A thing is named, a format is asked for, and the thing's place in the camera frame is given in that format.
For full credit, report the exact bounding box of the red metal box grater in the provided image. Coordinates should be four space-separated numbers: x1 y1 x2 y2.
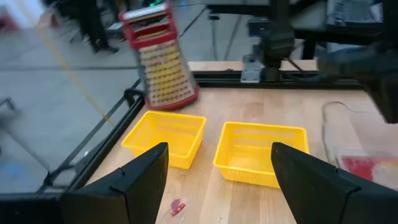
119 0 200 112

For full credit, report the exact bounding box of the yellow plastic basket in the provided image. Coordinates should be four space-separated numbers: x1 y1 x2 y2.
121 111 207 170
213 121 310 189

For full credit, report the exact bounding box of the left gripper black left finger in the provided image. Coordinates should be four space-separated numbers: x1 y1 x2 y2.
60 142 169 224

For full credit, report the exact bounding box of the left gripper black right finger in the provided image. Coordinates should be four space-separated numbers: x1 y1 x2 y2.
271 142 398 224

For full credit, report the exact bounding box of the black aluminium table frame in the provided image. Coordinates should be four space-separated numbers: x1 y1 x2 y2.
37 70 364 200

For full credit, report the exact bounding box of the black desk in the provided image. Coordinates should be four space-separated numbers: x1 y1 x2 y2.
205 0 398 60

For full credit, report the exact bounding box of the clear plastic container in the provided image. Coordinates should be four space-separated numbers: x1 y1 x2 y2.
333 146 398 192

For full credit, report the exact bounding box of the person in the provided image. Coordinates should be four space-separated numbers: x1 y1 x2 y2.
73 0 121 54

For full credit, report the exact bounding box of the red snack packet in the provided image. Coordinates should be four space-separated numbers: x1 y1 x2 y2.
341 156 398 189

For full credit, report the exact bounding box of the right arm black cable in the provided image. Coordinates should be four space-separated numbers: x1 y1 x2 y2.
321 100 371 166

